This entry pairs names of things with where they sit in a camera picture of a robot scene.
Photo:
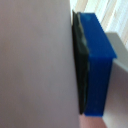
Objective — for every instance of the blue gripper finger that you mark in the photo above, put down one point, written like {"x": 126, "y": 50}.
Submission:
{"x": 95, "y": 66}

